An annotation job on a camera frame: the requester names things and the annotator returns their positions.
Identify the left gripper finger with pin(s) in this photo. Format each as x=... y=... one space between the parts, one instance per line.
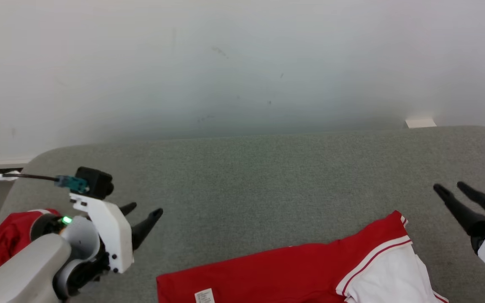
x=128 y=208
x=143 y=231

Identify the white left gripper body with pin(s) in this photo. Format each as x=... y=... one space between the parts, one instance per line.
x=114 y=235

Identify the red and white jersey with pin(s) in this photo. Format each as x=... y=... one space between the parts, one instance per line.
x=6 y=240

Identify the red white basketball jersey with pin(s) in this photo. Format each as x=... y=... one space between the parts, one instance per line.
x=276 y=273

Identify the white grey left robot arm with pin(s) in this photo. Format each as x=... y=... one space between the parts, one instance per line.
x=19 y=265

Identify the small white wall box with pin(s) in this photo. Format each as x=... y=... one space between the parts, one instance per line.
x=420 y=123

